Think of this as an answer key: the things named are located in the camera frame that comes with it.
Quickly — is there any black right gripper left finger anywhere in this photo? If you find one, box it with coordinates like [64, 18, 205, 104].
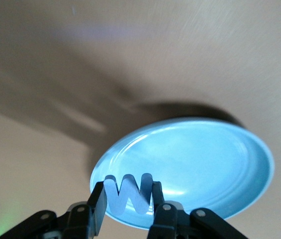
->
[3, 181, 108, 239]

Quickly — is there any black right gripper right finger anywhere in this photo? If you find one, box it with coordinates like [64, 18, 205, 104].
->
[147, 181, 248, 239]

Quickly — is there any blue foam capital W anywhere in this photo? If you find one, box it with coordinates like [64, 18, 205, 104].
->
[104, 173, 155, 216]

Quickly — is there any blue plate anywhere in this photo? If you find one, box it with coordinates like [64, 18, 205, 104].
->
[90, 117, 275, 231]

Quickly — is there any brown table cover mat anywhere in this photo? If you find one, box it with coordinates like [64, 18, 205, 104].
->
[0, 0, 281, 239]

